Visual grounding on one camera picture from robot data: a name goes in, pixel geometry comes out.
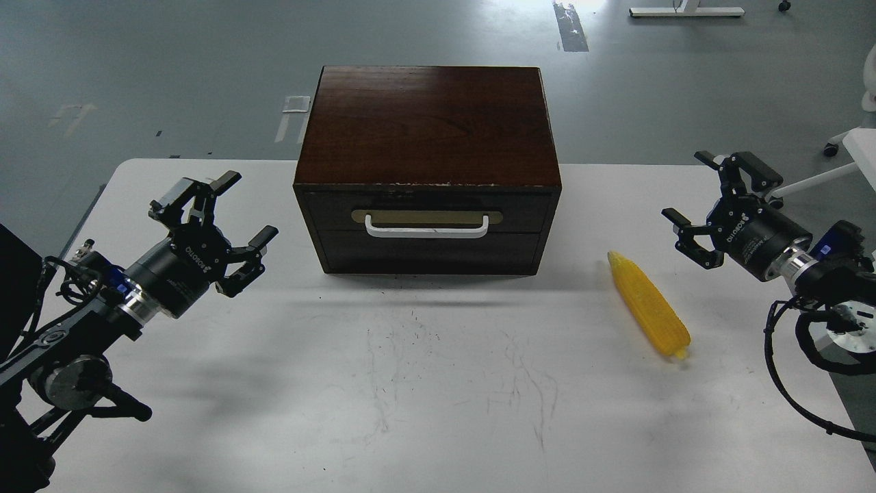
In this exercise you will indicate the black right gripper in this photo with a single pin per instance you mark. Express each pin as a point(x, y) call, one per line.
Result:
point(741, 224)

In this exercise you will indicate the wooden drawer with white handle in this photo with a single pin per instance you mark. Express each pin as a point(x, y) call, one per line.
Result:
point(424, 233)

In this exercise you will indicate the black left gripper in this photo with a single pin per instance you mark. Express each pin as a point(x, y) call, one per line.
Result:
point(178, 270)

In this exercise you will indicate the yellow plastic corn cob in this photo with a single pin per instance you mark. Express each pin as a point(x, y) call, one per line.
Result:
point(657, 319)

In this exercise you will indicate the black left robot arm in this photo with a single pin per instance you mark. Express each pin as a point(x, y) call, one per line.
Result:
point(59, 374)

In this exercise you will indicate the white desk frame base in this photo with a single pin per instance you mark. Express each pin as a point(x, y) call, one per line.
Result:
point(687, 9)

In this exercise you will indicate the dark wooden drawer cabinet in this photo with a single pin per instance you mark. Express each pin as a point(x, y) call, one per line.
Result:
point(448, 129)

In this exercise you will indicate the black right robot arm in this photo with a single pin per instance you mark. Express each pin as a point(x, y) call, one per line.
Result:
point(833, 278)

